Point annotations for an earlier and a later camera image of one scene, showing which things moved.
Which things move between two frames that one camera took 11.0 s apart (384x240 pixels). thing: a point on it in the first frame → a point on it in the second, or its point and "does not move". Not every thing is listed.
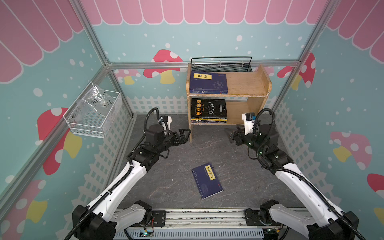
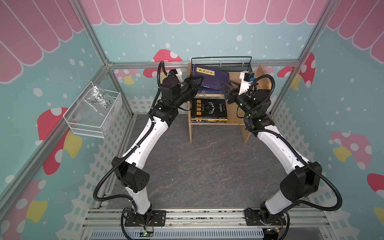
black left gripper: [182, 131] → [194, 84]
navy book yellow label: [206, 180] → [211, 76]
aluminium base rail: [225, 224] does not move
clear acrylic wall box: [94, 112] does not move
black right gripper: [236, 137] → [229, 91]
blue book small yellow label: [208, 90] does not move
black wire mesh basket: [237, 64] does not move
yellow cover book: [209, 119] does not move
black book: [208, 108] does not move
